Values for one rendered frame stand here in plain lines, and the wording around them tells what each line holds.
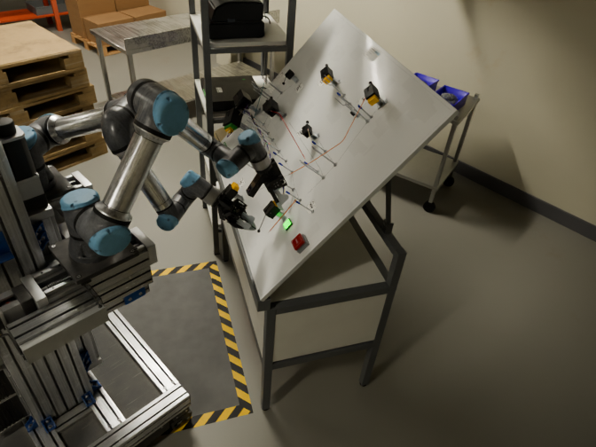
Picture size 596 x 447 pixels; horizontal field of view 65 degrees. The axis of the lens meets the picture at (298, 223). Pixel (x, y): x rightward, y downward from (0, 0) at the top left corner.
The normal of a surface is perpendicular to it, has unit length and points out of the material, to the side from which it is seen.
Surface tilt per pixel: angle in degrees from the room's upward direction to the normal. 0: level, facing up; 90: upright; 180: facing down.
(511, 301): 0
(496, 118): 90
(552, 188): 90
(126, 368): 0
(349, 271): 0
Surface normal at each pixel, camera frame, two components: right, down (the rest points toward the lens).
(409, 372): 0.07, -0.77
